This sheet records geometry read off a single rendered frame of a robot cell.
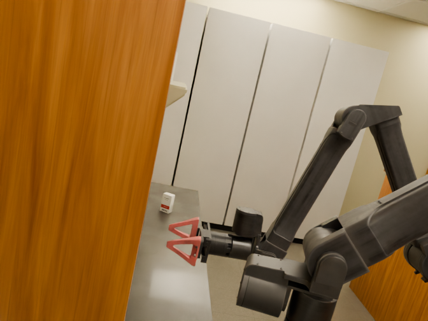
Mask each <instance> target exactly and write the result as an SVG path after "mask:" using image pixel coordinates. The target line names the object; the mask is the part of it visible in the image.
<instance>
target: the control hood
mask: <svg viewBox="0 0 428 321"><path fill-rule="evenodd" d="M186 93H187V85H186V84H185V83H182V82H177V81H171V83H170V86H169V93H168V99H167V103H166V108H167V107H168V106H170V105H171V104H173V103H174V102H176V101H177V100H179V99H180V98H182V97H183V96H184V95H185V94H186Z"/></svg>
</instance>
